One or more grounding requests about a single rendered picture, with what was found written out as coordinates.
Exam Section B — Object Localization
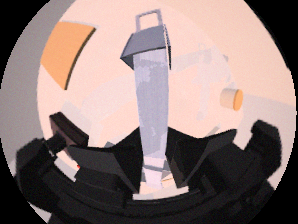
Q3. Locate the orange wooden board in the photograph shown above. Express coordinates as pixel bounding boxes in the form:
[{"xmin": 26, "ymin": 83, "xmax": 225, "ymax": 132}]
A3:
[{"xmin": 40, "ymin": 22, "xmax": 97, "ymax": 91}]

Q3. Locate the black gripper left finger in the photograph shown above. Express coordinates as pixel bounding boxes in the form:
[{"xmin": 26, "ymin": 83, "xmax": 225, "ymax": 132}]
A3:
[{"xmin": 67, "ymin": 127, "xmax": 144, "ymax": 194}]

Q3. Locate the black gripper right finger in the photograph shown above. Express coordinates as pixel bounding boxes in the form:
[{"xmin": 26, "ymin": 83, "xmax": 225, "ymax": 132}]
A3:
[{"xmin": 165, "ymin": 125, "xmax": 237, "ymax": 189}]

